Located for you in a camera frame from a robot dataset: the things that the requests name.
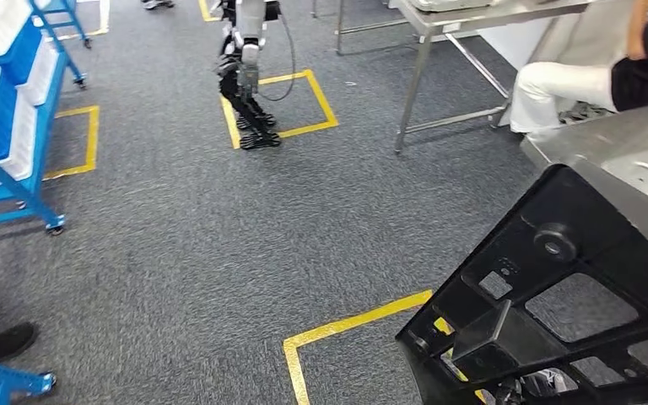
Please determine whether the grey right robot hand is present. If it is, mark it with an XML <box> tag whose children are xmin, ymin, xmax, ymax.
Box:
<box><xmin>497</xmin><ymin>369</ymin><xmax>581</xmax><ymax>405</ymax></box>

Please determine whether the black plastic plate part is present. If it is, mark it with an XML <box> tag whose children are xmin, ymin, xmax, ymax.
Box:
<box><xmin>395</xmin><ymin>163</ymin><xmax>648</xmax><ymax>405</ymax></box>

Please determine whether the steel workbench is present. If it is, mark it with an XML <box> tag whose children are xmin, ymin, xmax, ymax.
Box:
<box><xmin>519</xmin><ymin>99</ymin><xmax>648</xmax><ymax>269</ymax></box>

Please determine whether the blue metal shelf rack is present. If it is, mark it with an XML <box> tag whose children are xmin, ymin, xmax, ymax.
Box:
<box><xmin>0</xmin><ymin>357</ymin><xmax>57</xmax><ymax>405</ymax></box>

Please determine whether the yellow floor tape square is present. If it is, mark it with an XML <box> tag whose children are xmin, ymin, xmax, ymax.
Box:
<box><xmin>283</xmin><ymin>289</ymin><xmax>487</xmax><ymax>405</ymax></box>
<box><xmin>197</xmin><ymin>0</ymin><xmax>222</xmax><ymax>24</ymax></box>
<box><xmin>42</xmin><ymin>105</ymin><xmax>100</xmax><ymax>181</ymax></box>
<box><xmin>220</xmin><ymin>68</ymin><xmax>340</xmax><ymax>150</ymax></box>

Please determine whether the steel table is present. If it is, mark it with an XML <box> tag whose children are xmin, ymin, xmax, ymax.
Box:
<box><xmin>391</xmin><ymin>0</ymin><xmax>597</xmax><ymax>154</ymax></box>
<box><xmin>310</xmin><ymin>0</ymin><xmax>409</xmax><ymax>57</ymax></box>

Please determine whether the black and silver humanoid robot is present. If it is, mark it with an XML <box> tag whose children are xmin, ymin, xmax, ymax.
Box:
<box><xmin>216</xmin><ymin>0</ymin><xmax>297</xmax><ymax>151</ymax></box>

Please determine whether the blue wheeled rack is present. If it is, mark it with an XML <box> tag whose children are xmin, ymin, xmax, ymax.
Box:
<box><xmin>0</xmin><ymin>0</ymin><xmax>91</xmax><ymax>259</ymax></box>

